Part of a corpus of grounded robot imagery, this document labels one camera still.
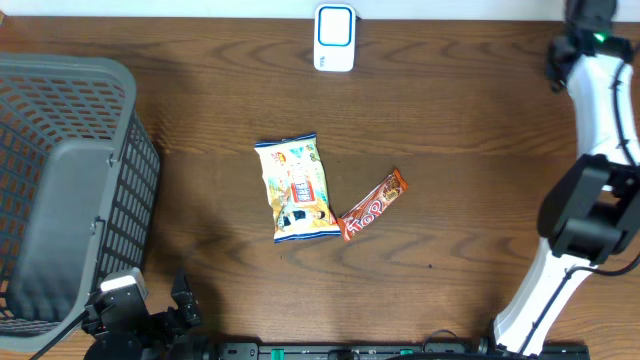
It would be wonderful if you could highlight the grey plastic basket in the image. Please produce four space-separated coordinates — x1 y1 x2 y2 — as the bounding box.
1 53 160 352

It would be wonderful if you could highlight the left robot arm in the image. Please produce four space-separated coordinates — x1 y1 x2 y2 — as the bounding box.
81 267 219 360

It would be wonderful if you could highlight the white barcode scanner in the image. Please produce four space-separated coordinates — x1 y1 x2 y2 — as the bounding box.
313 4 356 72

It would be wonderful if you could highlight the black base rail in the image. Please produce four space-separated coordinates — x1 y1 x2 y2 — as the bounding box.
209 339 590 360

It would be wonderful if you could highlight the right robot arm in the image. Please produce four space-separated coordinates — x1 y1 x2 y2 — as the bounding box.
487 0 639 359

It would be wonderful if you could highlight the yellow snack bag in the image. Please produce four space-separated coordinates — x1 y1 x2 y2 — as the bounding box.
254 133 341 244

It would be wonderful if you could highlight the orange chocolate bar wrapper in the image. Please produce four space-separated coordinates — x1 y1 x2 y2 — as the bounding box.
337 169 408 242

